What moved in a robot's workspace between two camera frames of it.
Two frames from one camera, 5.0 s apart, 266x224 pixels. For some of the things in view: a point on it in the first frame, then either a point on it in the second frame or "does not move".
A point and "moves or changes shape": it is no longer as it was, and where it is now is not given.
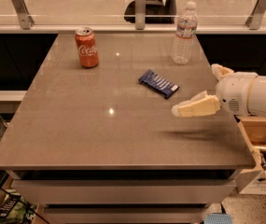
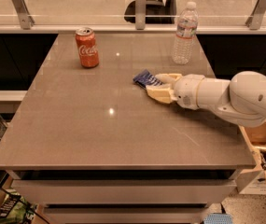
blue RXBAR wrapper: [158, 84] moves or changes shape
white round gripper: [232, 92] -> [187, 91]
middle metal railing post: [140, 7] does not move
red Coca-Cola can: [86, 41] does not move
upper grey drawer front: [120, 191] does not move
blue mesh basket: [218, 218] does not move
